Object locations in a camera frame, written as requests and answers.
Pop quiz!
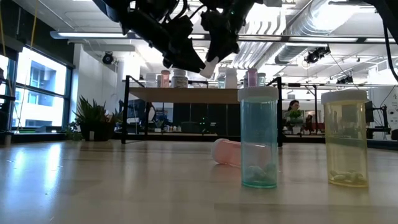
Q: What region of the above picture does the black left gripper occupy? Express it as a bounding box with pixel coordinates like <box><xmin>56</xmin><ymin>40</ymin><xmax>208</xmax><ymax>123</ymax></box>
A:
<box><xmin>119</xmin><ymin>7</ymin><xmax>206</xmax><ymax>73</ymax></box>

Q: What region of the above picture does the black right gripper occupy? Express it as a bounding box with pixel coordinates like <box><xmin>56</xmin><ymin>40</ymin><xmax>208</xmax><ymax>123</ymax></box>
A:
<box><xmin>201</xmin><ymin>9</ymin><xmax>242</xmax><ymax>62</ymax></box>

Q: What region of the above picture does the white pill bottle blue label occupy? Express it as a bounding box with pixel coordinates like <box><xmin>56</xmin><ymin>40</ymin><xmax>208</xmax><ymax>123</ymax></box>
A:
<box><xmin>171</xmin><ymin>68</ymin><xmax>189</xmax><ymax>89</ymax></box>

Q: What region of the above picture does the white Melatonin supplement bottle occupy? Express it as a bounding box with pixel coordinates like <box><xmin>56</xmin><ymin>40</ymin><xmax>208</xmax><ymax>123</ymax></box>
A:
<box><xmin>226</xmin><ymin>67</ymin><xmax>239</xmax><ymax>90</ymax></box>

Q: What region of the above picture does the clear jar white cap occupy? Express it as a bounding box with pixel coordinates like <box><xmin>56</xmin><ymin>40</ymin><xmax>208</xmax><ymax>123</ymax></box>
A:
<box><xmin>146</xmin><ymin>72</ymin><xmax>159</xmax><ymax>88</ymax></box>

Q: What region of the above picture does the purple vial white cap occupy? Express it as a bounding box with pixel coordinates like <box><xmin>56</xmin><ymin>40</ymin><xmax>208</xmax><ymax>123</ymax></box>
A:
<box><xmin>248</xmin><ymin>68</ymin><xmax>259</xmax><ymax>88</ymax></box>

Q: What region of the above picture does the yellow vial white cap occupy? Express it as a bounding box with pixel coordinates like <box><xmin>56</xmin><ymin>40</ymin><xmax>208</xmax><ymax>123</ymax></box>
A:
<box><xmin>320</xmin><ymin>90</ymin><xmax>370</xmax><ymax>189</ymax></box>

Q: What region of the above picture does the black ceiling spotlight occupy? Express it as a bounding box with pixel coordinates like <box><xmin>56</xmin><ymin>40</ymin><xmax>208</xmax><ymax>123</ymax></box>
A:
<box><xmin>101</xmin><ymin>51</ymin><xmax>114</xmax><ymax>65</ymax></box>
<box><xmin>303</xmin><ymin>45</ymin><xmax>332</xmax><ymax>65</ymax></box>
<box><xmin>335</xmin><ymin>74</ymin><xmax>355</xmax><ymax>85</ymax></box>

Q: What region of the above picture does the person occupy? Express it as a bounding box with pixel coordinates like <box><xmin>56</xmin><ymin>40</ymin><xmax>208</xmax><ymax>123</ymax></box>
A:
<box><xmin>282</xmin><ymin>99</ymin><xmax>307</xmax><ymax>135</ymax></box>

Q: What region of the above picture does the long ceiling light strip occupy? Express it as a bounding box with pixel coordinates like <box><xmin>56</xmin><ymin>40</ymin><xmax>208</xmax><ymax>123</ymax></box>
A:
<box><xmin>49</xmin><ymin>30</ymin><xmax>398</xmax><ymax>44</ymax></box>

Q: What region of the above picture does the small plant white pot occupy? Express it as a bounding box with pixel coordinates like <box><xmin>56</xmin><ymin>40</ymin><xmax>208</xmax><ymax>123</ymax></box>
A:
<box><xmin>287</xmin><ymin>109</ymin><xmax>305</xmax><ymax>135</ymax></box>

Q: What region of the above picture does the green plant black pot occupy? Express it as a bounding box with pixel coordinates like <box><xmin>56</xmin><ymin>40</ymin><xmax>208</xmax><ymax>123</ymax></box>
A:
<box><xmin>63</xmin><ymin>95</ymin><xmax>124</xmax><ymax>142</ymax></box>

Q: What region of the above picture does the large glass window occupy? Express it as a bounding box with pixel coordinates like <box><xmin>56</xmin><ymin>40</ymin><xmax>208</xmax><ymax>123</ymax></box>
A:
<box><xmin>0</xmin><ymin>46</ymin><xmax>74</xmax><ymax>134</ymax></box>

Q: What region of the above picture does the black computer monitor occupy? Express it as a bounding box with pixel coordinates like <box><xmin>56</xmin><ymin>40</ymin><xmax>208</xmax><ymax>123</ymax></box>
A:
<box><xmin>364</xmin><ymin>100</ymin><xmax>375</xmax><ymax>124</ymax></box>

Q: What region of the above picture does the wooden shelf black metal frame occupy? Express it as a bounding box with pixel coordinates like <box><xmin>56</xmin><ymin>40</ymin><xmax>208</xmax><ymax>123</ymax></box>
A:
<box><xmin>121</xmin><ymin>74</ymin><xmax>284</xmax><ymax>148</ymax></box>

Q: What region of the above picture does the silver ventilation duct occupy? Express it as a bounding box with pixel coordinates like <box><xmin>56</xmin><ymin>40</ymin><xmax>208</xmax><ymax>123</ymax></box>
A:
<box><xmin>273</xmin><ymin>0</ymin><xmax>358</xmax><ymax>65</ymax></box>

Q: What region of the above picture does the yellow cable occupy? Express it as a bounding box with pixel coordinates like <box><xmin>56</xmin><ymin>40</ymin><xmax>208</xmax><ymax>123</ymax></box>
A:
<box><xmin>29</xmin><ymin>0</ymin><xmax>40</xmax><ymax>52</ymax></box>

